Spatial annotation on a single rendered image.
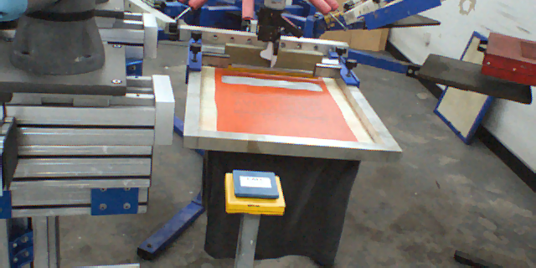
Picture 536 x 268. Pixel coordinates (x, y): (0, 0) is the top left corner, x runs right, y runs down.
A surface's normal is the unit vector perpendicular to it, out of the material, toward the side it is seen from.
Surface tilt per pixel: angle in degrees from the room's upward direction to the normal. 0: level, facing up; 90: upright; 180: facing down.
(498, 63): 90
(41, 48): 72
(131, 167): 90
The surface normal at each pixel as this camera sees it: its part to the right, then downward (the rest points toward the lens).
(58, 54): 0.32, 0.13
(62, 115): 0.25, 0.43
